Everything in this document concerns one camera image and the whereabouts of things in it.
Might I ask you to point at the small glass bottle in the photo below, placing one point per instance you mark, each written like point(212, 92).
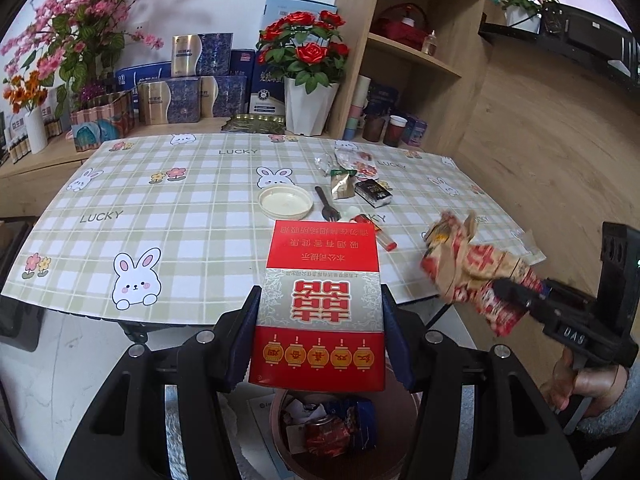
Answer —
point(429, 46)

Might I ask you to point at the orange flowers white vase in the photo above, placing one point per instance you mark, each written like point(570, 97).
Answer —
point(29, 94)

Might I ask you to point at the blue gold box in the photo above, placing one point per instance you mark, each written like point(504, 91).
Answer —
point(222, 96)
point(201, 54)
point(170, 101)

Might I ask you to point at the striped flower basket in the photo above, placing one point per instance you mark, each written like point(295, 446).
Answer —
point(110, 118)

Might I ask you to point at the gold green snack wrapper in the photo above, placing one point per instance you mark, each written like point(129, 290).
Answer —
point(342, 183)

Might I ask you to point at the blue gold box lower right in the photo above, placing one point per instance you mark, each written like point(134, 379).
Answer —
point(222, 96)

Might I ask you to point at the black cigarette pack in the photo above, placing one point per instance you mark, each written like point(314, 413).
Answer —
point(373, 193)

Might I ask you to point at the right hand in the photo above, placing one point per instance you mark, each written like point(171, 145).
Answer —
point(603, 385)

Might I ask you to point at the small blue purple box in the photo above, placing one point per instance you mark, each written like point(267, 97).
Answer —
point(414, 132)

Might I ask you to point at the blue gold box upper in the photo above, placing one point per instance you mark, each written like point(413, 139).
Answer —
point(201, 54)

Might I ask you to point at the red cigarette carton box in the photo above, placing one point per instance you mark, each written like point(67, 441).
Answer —
point(320, 323)

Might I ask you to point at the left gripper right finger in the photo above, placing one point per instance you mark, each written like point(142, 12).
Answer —
point(404, 342)

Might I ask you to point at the blue gold box lower left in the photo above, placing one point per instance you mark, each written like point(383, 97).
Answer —
point(170, 101)

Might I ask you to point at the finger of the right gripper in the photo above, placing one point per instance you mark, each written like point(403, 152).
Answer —
point(513, 293)

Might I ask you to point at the red cup white rim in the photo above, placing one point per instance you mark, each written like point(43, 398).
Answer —
point(395, 129)

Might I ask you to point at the red paper bag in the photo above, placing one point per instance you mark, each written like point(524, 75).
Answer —
point(463, 272)

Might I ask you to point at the red basket on shelf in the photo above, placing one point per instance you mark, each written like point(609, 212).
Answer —
point(405, 23)

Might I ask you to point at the black plastic spoon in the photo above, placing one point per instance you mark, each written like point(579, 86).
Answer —
point(329, 213)

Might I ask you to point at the clear plastic wrapper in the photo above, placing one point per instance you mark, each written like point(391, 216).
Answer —
point(326, 163)

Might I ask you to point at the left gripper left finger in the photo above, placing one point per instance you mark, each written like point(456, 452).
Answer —
point(233, 343)

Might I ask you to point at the red transparent lighter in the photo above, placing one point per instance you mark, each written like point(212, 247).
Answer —
point(383, 239)

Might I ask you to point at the stack of pastel cups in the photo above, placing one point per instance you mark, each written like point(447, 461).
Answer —
point(359, 101)

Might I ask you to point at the black metal rack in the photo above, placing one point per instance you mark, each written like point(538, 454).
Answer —
point(580, 36)

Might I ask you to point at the red rose plant white pot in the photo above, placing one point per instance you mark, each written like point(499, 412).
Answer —
point(307, 51)

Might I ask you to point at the brown trash bin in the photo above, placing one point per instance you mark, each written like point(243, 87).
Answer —
point(346, 435)

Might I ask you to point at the checkered rabbit tablecloth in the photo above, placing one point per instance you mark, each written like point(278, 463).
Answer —
point(168, 229)

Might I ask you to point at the white round plastic lid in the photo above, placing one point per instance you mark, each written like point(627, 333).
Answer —
point(285, 202)

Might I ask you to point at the wooden shelf unit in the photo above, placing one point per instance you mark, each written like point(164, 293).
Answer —
point(441, 88)

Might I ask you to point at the pink blossom artificial plant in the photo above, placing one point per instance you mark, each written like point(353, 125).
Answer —
point(73, 44)

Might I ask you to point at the dark brown cup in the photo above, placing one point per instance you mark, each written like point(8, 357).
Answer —
point(373, 128)

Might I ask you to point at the gold foil chocolate tray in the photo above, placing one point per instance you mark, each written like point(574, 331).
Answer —
point(255, 123)

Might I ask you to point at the floral plastic snack bag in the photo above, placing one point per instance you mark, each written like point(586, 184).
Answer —
point(361, 163)

